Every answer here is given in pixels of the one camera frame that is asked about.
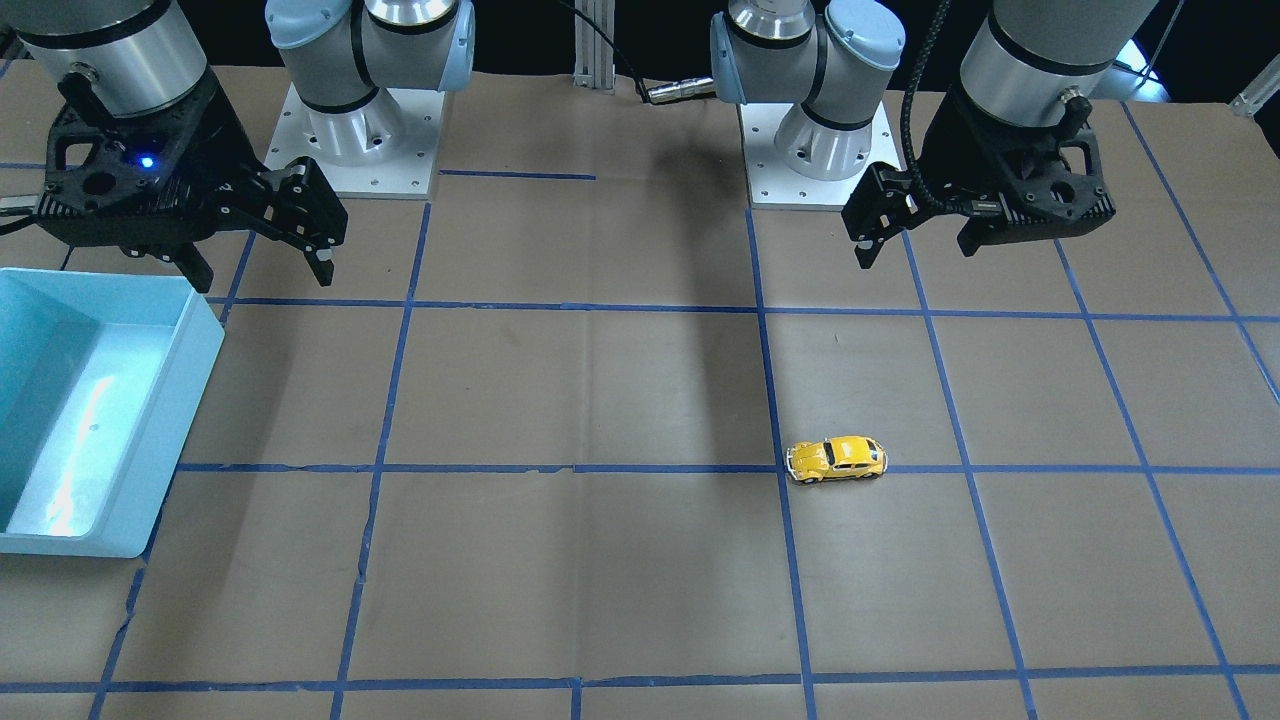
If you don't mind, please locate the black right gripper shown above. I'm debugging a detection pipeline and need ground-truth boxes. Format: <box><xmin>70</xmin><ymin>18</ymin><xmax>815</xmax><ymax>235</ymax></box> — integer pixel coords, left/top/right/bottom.
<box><xmin>37</xmin><ymin>67</ymin><xmax>349</xmax><ymax>293</ymax></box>

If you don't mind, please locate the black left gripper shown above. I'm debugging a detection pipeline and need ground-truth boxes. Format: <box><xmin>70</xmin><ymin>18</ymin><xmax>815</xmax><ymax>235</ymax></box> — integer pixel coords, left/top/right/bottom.
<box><xmin>841</xmin><ymin>86</ymin><xmax>1117</xmax><ymax>270</ymax></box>

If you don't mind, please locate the yellow beetle toy car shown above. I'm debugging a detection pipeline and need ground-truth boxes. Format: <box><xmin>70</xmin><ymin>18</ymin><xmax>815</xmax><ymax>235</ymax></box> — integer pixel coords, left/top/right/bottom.
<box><xmin>783</xmin><ymin>436</ymin><xmax>890</xmax><ymax>486</ymax></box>

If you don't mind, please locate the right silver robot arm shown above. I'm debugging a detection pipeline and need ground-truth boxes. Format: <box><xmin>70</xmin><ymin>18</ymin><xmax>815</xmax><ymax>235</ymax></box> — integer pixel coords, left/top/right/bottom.
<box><xmin>3</xmin><ymin>1</ymin><xmax>475</xmax><ymax>292</ymax></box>

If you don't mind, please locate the light blue plastic bin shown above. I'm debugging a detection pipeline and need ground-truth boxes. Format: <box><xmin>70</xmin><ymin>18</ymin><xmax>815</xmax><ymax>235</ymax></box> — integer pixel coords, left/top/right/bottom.
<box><xmin>1</xmin><ymin>268</ymin><xmax>225</xmax><ymax>559</ymax></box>

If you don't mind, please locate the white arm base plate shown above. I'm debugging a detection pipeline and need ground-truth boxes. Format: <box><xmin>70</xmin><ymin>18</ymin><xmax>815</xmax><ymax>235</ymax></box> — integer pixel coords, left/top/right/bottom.
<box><xmin>737</xmin><ymin>102</ymin><xmax>901</xmax><ymax>211</ymax></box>
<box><xmin>262</xmin><ymin>86</ymin><xmax>452</xmax><ymax>201</ymax></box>

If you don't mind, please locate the black cable with metal plug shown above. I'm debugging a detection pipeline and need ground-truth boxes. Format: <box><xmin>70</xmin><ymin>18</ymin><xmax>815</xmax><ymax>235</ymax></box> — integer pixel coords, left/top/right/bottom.
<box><xmin>556</xmin><ymin>0</ymin><xmax>717</xmax><ymax>106</ymax></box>

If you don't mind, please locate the aluminium extrusion post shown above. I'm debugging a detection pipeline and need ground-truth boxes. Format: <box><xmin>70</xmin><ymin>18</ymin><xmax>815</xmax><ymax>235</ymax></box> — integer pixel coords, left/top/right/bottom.
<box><xmin>572</xmin><ymin>1</ymin><xmax>616</xmax><ymax>94</ymax></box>

